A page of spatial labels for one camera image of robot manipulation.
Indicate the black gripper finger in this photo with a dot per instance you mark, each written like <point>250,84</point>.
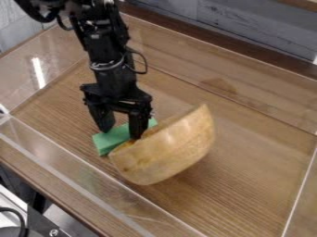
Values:
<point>101,116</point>
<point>137,124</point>

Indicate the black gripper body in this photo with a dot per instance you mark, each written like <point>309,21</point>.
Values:
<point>115,89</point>

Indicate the green rectangular block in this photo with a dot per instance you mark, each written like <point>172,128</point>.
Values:
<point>105,142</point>

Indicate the light wooden bowl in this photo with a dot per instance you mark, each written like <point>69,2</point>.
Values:
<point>168,148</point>

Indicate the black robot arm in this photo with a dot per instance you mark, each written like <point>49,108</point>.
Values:
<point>100,30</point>

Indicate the clear acrylic tray wall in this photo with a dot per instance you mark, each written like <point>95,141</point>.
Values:
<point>145,218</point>

